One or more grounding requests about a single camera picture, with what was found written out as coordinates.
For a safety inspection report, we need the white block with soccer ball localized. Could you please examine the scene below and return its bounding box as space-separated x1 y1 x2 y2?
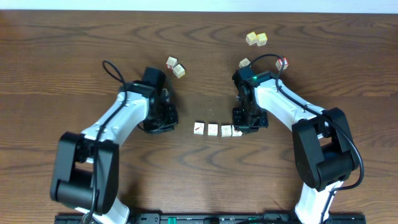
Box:
231 125 243 137

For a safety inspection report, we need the cream block with faint drawing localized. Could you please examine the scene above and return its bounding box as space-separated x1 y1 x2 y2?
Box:
239 58 251 68

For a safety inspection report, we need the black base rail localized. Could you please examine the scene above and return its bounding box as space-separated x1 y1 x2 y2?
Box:
54 213 366 224

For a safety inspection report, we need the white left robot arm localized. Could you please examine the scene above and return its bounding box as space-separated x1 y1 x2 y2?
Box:
50 82 178 223

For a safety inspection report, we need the red letter block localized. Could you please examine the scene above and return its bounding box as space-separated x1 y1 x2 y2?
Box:
275 57 289 70

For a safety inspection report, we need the white block red number three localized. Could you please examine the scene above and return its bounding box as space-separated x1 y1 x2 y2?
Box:
166 57 178 70

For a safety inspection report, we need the yellow block of pair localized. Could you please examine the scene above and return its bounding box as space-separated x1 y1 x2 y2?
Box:
246 32 258 45
256 32 268 47

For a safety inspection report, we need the white block with goblet print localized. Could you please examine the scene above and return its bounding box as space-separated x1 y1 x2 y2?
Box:
221 125 232 137

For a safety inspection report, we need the white block with hammer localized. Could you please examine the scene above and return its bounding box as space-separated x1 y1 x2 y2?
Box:
193 122 205 135

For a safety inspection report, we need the yellow block left of pair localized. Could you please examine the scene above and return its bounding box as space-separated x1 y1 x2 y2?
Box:
246 32 258 45

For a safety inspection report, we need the cream block with umbrella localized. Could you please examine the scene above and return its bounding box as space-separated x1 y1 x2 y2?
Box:
173 64 186 78

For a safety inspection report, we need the yellow block right of pair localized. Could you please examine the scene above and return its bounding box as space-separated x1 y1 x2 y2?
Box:
256 32 268 47

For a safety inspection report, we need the white block with faint print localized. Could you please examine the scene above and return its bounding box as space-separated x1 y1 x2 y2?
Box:
208 123 218 136

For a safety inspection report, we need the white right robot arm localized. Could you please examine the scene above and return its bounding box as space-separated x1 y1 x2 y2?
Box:
232 67 366 223

